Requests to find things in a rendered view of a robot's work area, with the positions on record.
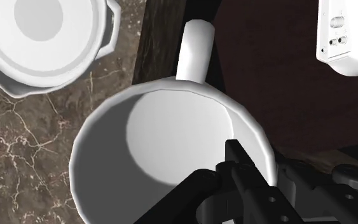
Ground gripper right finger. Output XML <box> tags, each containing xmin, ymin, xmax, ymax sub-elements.
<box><xmin>275</xmin><ymin>151</ymin><xmax>358</xmax><ymax>224</ymax></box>

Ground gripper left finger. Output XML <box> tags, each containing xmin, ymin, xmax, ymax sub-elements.
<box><xmin>134</xmin><ymin>139</ymin><xmax>305</xmax><ymax>224</ymax></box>

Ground white mug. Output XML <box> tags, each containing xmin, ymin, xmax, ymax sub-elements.
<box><xmin>69</xmin><ymin>19</ymin><xmax>277</xmax><ymax>224</ymax></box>

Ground white lidded pot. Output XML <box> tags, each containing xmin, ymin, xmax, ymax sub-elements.
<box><xmin>0</xmin><ymin>0</ymin><xmax>122</xmax><ymax>99</ymax></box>

